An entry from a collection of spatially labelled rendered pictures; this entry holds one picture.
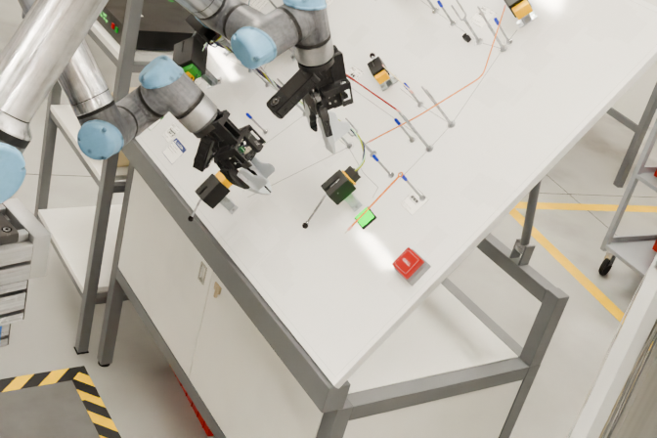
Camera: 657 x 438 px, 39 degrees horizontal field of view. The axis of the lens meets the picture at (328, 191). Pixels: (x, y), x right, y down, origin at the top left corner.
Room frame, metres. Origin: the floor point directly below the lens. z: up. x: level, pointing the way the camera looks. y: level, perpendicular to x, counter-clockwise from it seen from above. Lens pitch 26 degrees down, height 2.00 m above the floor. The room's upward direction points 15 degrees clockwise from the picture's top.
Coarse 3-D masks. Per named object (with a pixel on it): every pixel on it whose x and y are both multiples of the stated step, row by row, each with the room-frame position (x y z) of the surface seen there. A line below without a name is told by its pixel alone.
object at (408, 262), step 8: (408, 248) 1.66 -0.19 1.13; (400, 256) 1.65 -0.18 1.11; (408, 256) 1.64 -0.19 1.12; (416, 256) 1.63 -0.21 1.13; (392, 264) 1.64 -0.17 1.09; (400, 264) 1.63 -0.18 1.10; (408, 264) 1.62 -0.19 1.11; (416, 264) 1.62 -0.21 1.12; (400, 272) 1.62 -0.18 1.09; (408, 272) 1.61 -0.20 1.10
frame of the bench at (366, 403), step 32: (128, 192) 2.41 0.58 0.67; (128, 288) 2.32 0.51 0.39; (448, 288) 2.12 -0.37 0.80; (480, 320) 2.01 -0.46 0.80; (192, 384) 1.96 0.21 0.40; (416, 384) 1.67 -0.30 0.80; (448, 384) 1.70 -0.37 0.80; (480, 384) 1.77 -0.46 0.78; (352, 416) 1.54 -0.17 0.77; (512, 416) 1.87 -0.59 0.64
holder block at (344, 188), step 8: (336, 176) 1.82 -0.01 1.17; (344, 176) 1.81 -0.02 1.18; (328, 184) 1.81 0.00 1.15; (336, 184) 1.80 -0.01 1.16; (344, 184) 1.80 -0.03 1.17; (352, 184) 1.81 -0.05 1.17; (328, 192) 1.79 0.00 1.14; (336, 192) 1.79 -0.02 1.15; (344, 192) 1.80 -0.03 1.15; (352, 192) 1.81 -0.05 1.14; (336, 200) 1.80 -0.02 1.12
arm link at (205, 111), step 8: (200, 104) 1.64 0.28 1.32; (208, 104) 1.66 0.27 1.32; (192, 112) 1.63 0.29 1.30; (200, 112) 1.64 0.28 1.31; (208, 112) 1.65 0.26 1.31; (216, 112) 1.67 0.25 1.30; (184, 120) 1.63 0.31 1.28; (192, 120) 1.63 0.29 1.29; (200, 120) 1.63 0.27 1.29; (208, 120) 1.64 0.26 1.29; (192, 128) 1.64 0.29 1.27; (200, 128) 1.64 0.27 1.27
